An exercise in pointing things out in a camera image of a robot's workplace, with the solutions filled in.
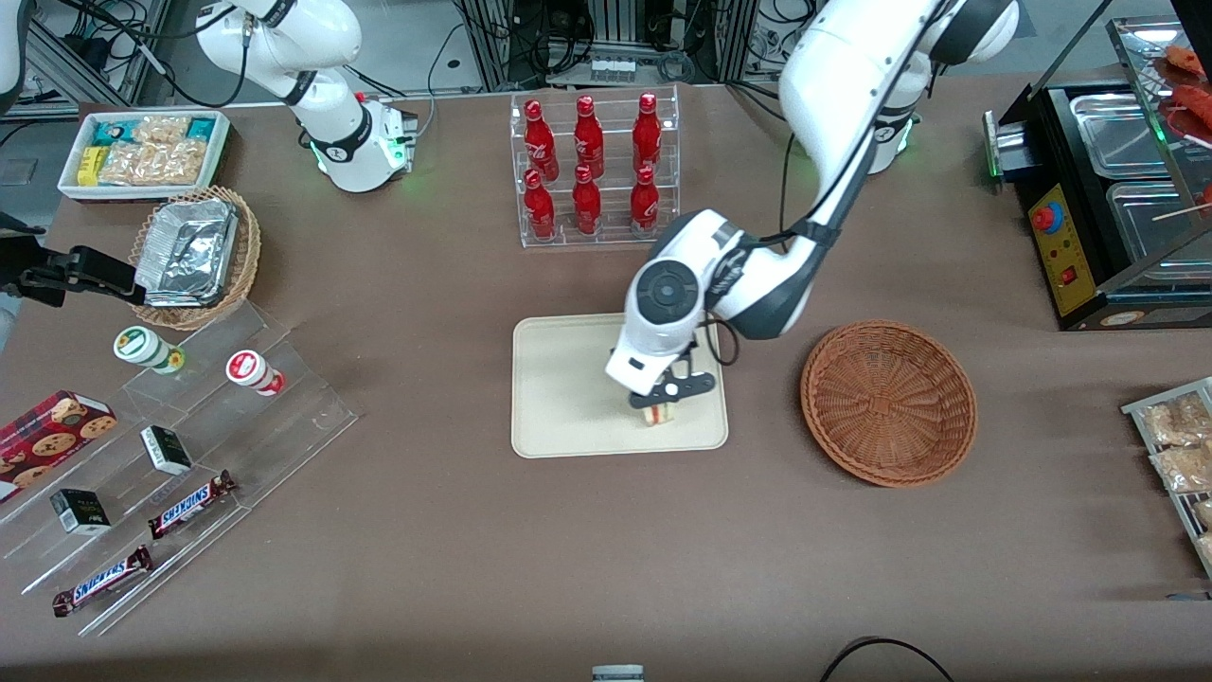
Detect clear acrylic bottle rack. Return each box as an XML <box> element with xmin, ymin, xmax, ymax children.
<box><xmin>509</xmin><ymin>84</ymin><xmax>681</xmax><ymax>250</ymax></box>

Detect black looped cable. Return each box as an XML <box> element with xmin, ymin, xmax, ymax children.
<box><xmin>819</xmin><ymin>637</ymin><xmax>957</xmax><ymax>682</ymax></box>

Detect small clear cracker bag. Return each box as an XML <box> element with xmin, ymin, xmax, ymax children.
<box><xmin>133</xmin><ymin>115</ymin><xmax>191</xmax><ymax>146</ymax></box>

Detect snickers bar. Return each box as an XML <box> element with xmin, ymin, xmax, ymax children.
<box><xmin>147</xmin><ymin>470</ymin><xmax>239</xmax><ymax>541</ymax></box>
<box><xmin>51</xmin><ymin>545</ymin><xmax>154</xmax><ymax>619</ymax></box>

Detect stacked aluminium foil containers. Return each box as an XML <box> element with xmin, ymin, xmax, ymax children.
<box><xmin>134</xmin><ymin>197</ymin><xmax>239</xmax><ymax>308</ymax></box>

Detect cream plastic tray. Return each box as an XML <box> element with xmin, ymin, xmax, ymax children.
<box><xmin>511</xmin><ymin>309</ymin><xmax>729</xmax><ymax>459</ymax></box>

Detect clear acrylic stepped display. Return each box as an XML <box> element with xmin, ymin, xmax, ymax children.
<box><xmin>0</xmin><ymin>301</ymin><xmax>360</xmax><ymax>637</ymax></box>

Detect green lid cup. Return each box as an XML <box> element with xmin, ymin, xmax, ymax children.
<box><xmin>113</xmin><ymin>325</ymin><xmax>187</xmax><ymax>376</ymax></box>

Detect small dark box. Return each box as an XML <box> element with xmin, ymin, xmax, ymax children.
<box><xmin>139</xmin><ymin>424</ymin><xmax>194</xmax><ymax>476</ymax></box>
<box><xmin>49</xmin><ymin>488</ymin><xmax>113</xmax><ymax>537</ymax></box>

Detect aluminium equipment frame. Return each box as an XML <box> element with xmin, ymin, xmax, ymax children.
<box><xmin>453</xmin><ymin>0</ymin><xmax>760</xmax><ymax>92</ymax></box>

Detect large clear cracker bag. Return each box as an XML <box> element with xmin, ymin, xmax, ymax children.
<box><xmin>98</xmin><ymin>139</ymin><xmax>207</xmax><ymax>187</ymax></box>

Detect red cookie box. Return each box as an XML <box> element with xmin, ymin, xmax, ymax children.
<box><xmin>0</xmin><ymin>389</ymin><xmax>119</xmax><ymax>504</ymax></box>

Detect red lid cup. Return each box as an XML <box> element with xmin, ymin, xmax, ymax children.
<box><xmin>224</xmin><ymin>349</ymin><xmax>286</xmax><ymax>398</ymax></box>

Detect round brown wicker basket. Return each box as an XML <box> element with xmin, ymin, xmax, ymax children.
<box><xmin>800</xmin><ymin>320</ymin><xmax>978</xmax><ymax>489</ymax></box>

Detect black food warmer machine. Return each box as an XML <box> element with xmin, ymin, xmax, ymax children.
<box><xmin>983</xmin><ymin>14</ymin><xmax>1212</xmax><ymax>332</ymax></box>

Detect tray of wrapped snacks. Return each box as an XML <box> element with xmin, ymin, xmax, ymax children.
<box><xmin>1121</xmin><ymin>376</ymin><xmax>1212</xmax><ymax>580</ymax></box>

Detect red cola bottle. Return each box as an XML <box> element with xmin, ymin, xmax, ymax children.
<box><xmin>629</xmin><ymin>166</ymin><xmax>661</xmax><ymax>239</ymax></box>
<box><xmin>523</xmin><ymin>169</ymin><xmax>558</xmax><ymax>242</ymax></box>
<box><xmin>571</xmin><ymin>165</ymin><xmax>603</xmax><ymax>237</ymax></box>
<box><xmin>633</xmin><ymin>92</ymin><xmax>663</xmax><ymax>173</ymax></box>
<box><xmin>573</xmin><ymin>95</ymin><xmax>605</xmax><ymax>179</ymax></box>
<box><xmin>524</xmin><ymin>99</ymin><xmax>559</xmax><ymax>181</ymax></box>

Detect white rectangular snack bin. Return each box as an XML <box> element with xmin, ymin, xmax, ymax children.
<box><xmin>58</xmin><ymin>109</ymin><xmax>232</xmax><ymax>203</ymax></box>

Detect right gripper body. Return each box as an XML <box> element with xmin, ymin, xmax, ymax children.
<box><xmin>0</xmin><ymin>214</ymin><xmax>45</xmax><ymax>302</ymax></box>

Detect light wicker basket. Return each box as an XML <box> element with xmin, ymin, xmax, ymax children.
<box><xmin>127</xmin><ymin>186</ymin><xmax>262</xmax><ymax>332</ymax></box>

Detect steel warmer pan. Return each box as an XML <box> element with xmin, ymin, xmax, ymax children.
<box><xmin>1070</xmin><ymin>92</ymin><xmax>1173</xmax><ymax>178</ymax></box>
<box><xmin>1106</xmin><ymin>179</ymin><xmax>1212</xmax><ymax>269</ymax></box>

